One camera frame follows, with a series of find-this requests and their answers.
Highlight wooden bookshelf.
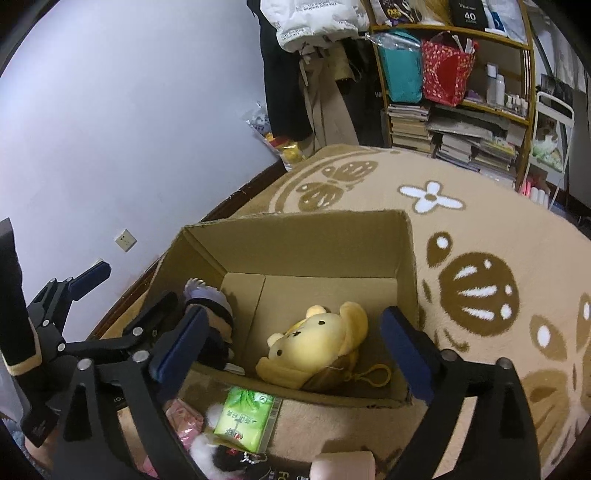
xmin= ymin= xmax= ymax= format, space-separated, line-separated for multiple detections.
xmin=368 ymin=21 xmax=539 ymax=191

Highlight green and white plush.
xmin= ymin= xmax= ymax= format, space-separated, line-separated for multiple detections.
xmin=531 ymin=117 xmax=565 ymax=171

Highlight red gift bag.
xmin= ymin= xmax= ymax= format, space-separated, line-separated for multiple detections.
xmin=421 ymin=32 xmax=477 ymax=108

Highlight pink printed packet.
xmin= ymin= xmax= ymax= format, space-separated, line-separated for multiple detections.
xmin=164 ymin=399 xmax=205 ymax=449

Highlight cardboard box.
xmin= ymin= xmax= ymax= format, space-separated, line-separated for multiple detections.
xmin=152 ymin=210 xmax=426 ymax=409

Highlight small stack of books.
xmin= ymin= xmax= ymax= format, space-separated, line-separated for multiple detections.
xmin=387 ymin=104 xmax=432 ymax=154

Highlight green tissue pack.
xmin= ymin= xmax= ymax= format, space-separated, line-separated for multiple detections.
xmin=213 ymin=387 xmax=283 ymax=453

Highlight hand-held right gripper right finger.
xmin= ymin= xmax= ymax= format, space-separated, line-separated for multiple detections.
xmin=379 ymin=306 xmax=542 ymax=480

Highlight pale pink roll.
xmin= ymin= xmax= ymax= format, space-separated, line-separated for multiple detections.
xmin=313 ymin=451 xmax=376 ymax=480

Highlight white curtain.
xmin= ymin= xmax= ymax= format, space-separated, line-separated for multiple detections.
xmin=526 ymin=0 xmax=591 ymax=95

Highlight dark wall poster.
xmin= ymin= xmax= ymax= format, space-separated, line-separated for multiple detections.
xmin=540 ymin=74 xmax=574 ymax=108

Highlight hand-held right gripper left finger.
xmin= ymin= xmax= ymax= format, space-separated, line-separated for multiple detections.
xmin=53 ymin=306 xmax=209 ymax=480

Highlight person's left forearm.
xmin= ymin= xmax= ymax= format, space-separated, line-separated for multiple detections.
xmin=0 ymin=219 xmax=43 ymax=376

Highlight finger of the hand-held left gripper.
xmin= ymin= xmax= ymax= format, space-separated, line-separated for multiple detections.
xmin=27 ymin=262 xmax=112 ymax=333
xmin=55 ymin=292 xmax=178 ymax=363

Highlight white puffer jacket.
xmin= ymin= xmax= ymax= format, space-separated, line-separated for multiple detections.
xmin=261 ymin=0 xmax=371 ymax=53

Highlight black hanging coat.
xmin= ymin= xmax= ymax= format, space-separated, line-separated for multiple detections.
xmin=247 ymin=0 xmax=315 ymax=140

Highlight teal bag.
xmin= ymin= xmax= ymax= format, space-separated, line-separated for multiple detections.
xmin=379 ymin=32 xmax=424 ymax=103

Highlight black packet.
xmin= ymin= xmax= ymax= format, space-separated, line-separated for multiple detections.
xmin=256 ymin=455 xmax=324 ymax=480

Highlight large stack of books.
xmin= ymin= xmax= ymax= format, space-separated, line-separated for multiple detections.
xmin=429 ymin=127 xmax=519 ymax=186

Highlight white metal cart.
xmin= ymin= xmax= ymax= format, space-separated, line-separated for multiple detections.
xmin=521 ymin=90 xmax=576 ymax=206

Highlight beige hanging pants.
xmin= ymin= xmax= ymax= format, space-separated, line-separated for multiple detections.
xmin=299 ymin=48 xmax=360 ymax=149

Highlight blond wig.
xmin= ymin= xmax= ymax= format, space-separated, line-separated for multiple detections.
xmin=416 ymin=0 xmax=453 ymax=24

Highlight dark printed bag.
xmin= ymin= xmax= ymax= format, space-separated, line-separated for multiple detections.
xmin=372 ymin=0 xmax=421 ymax=26

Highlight yellow bear plush toy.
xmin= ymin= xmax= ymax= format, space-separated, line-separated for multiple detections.
xmin=255 ymin=302 xmax=392 ymax=393

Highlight white fluffy plush toy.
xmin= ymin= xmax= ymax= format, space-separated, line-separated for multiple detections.
xmin=189 ymin=404 xmax=269 ymax=480

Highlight white and blue packet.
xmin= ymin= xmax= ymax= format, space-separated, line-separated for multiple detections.
xmin=485 ymin=0 xmax=528 ymax=43

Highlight black box with white print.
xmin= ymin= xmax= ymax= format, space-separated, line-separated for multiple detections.
xmin=450 ymin=0 xmax=490 ymax=32

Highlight plastic bag of toys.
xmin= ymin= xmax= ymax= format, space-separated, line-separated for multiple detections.
xmin=242 ymin=104 xmax=315 ymax=172

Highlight grey folder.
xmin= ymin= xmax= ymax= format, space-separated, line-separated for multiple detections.
xmin=427 ymin=108 xmax=505 ymax=139

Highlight doll with purple clothing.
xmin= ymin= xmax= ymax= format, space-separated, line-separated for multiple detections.
xmin=185 ymin=277 xmax=245 ymax=376

